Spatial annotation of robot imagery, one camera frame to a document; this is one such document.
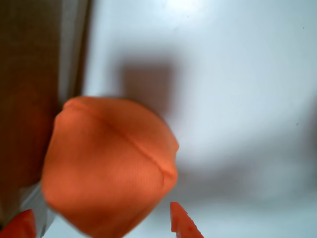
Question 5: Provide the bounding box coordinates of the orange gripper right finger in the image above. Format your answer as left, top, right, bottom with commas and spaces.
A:
170, 202, 205, 238

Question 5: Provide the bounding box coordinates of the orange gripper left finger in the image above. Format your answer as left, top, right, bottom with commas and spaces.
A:
4, 209, 37, 238

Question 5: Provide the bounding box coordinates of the brown cardboard box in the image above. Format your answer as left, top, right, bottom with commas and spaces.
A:
0, 0, 94, 238

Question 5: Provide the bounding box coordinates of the orange bean bag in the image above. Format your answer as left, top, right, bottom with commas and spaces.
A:
41, 96, 179, 238

